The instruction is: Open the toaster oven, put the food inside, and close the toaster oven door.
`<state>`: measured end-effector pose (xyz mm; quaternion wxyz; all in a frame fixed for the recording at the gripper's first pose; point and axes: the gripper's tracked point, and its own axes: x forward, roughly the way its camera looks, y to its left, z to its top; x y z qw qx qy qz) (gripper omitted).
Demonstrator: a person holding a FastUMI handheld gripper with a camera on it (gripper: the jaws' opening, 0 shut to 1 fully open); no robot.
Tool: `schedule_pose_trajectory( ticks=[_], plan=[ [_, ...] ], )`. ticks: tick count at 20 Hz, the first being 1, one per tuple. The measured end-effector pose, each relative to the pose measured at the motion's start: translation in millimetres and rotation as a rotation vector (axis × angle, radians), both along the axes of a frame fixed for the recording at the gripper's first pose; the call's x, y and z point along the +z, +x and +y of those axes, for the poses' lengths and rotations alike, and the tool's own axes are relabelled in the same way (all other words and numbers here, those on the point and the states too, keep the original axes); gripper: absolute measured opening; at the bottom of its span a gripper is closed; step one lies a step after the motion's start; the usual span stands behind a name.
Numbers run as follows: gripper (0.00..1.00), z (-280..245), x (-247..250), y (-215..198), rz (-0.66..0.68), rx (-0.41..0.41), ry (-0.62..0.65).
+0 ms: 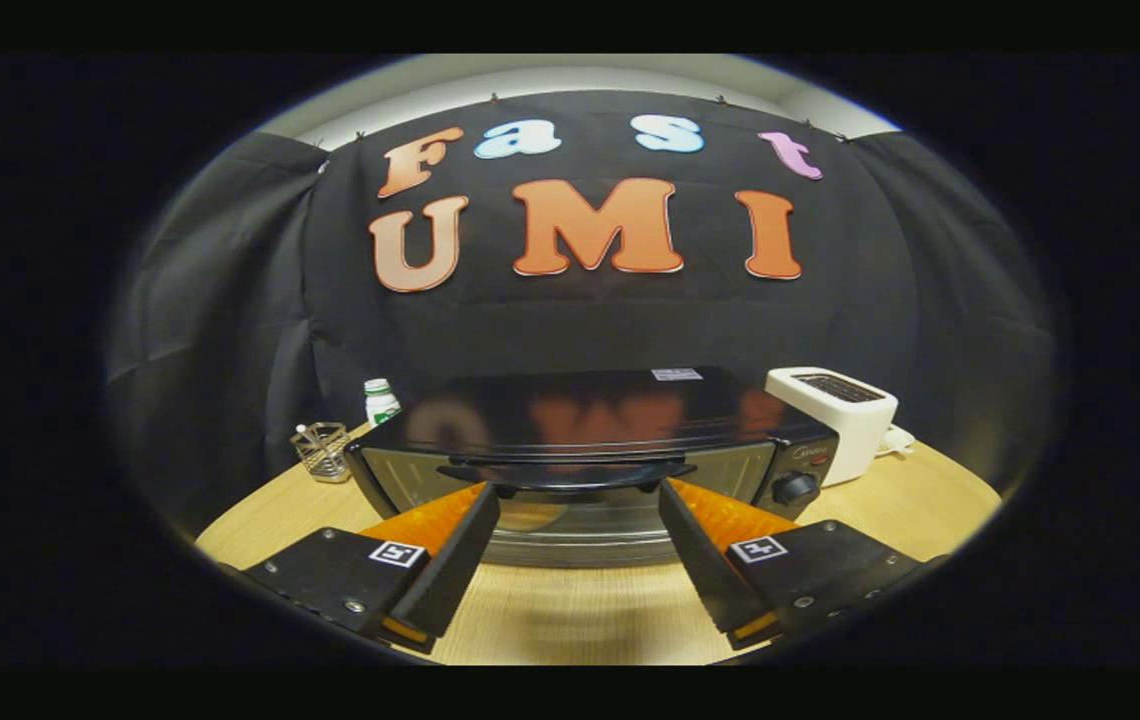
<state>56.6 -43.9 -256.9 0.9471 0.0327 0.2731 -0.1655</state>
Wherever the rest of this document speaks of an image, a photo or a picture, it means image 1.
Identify white bottle green label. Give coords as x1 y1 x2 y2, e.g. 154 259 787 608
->
364 378 403 428

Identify white bread toaster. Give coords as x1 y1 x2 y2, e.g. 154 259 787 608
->
765 366 899 488

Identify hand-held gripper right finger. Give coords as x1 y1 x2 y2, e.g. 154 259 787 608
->
658 478 951 651

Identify black toaster oven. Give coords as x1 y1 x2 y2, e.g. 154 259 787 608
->
345 366 841 569

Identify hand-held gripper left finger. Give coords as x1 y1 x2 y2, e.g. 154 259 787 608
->
220 482 501 656

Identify wire mesh holder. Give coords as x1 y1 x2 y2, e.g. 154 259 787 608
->
290 421 353 484

